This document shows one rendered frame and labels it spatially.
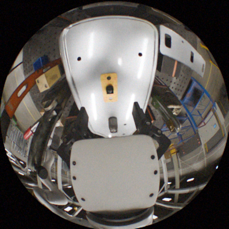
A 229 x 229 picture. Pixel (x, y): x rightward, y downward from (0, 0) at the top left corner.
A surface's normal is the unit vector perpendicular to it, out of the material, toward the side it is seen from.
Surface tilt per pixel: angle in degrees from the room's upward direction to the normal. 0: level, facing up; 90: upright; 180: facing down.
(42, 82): 0
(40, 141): 82
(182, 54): 0
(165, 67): 0
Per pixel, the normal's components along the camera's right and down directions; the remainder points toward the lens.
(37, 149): 1.00, 0.04
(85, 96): 0.07, 0.76
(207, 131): -0.99, 0.00
